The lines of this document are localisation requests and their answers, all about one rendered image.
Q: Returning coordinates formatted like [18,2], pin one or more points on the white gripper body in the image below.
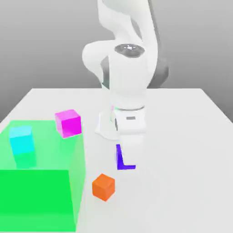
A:
[132,145]

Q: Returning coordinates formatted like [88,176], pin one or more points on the small blue cube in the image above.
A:
[119,162]

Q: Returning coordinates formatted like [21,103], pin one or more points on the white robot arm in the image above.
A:
[127,76]

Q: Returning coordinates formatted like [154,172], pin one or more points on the small orange cube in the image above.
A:
[103,187]

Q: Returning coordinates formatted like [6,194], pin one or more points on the small magenta cube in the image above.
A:
[70,124]

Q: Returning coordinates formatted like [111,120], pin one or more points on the small cyan cube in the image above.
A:
[21,143]

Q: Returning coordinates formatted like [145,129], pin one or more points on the large green box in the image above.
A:
[36,198]

